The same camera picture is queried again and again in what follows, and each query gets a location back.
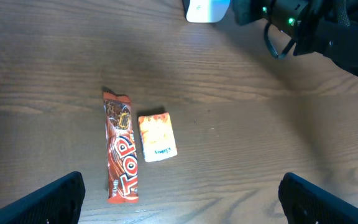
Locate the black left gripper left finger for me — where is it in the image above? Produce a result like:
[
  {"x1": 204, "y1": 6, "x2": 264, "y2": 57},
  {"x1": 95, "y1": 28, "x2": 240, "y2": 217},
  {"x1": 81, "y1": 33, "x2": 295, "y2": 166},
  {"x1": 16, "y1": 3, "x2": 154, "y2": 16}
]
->
[{"x1": 0, "y1": 171, "x2": 85, "y2": 224}]

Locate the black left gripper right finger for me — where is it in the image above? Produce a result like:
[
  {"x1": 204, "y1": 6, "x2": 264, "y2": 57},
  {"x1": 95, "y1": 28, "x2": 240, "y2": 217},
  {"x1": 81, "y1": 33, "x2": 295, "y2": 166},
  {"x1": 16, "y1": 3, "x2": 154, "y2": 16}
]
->
[{"x1": 278, "y1": 172, "x2": 358, "y2": 224}]

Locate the orange Top chocolate bar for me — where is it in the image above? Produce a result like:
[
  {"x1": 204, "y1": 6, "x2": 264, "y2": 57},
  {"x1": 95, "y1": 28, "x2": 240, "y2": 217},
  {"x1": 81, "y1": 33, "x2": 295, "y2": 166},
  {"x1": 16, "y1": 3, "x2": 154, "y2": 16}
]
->
[{"x1": 103, "y1": 91, "x2": 139, "y2": 203}]

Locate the small orange snack packet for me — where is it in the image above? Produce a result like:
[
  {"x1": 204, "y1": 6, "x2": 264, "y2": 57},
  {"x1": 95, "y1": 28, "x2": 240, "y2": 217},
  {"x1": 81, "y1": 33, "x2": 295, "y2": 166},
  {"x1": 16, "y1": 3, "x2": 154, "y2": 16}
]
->
[{"x1": 138, "y1": 113, "x2": 178, "y2": 162}]

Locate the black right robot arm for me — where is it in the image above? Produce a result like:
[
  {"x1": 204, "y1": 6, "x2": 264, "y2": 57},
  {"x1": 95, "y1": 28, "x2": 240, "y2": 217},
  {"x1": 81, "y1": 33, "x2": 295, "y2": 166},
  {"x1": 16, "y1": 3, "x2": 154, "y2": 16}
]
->
[{"x1": 232, "y1": 0, "x2": 358, "y2": 77}]

